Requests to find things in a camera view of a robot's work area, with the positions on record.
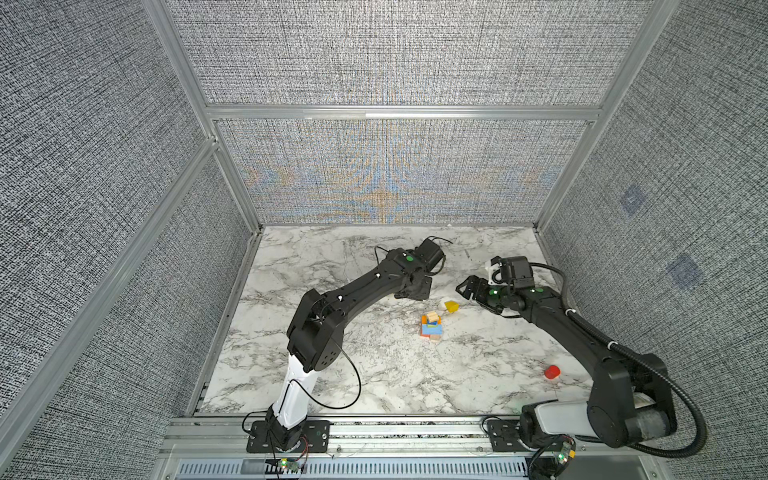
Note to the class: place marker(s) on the red wood cylinder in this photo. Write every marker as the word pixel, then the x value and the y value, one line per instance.
pixel 552 372

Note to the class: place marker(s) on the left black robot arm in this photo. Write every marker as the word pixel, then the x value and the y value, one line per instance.
pixel 316 331

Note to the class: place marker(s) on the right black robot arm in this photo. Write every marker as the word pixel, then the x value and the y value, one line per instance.
pixel 630 400

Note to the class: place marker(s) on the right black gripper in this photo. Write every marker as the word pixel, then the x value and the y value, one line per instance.
pixel 478 295

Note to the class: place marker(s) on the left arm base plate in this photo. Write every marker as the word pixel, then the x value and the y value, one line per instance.
pixel 270 437

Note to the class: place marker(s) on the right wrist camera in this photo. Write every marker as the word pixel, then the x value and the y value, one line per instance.
pixel 515 272

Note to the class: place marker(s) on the aluminium mounting rail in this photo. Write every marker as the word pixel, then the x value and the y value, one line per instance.
pixel 350 436

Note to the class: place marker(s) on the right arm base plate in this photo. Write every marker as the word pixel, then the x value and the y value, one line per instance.
pixel 517 435

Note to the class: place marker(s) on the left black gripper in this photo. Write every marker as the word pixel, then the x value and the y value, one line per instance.
pixel 427 281

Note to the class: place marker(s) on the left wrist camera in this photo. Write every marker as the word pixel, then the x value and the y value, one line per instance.
pixel 430 253

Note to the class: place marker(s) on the light blue wood block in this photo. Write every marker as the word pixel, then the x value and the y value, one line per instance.
pixel 432 329

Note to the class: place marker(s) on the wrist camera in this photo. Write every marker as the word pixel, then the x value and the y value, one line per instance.
pixel 515 272
pixel 430 253

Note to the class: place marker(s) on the yellow wedge wood block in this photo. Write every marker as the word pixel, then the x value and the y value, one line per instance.
pixel 451 306

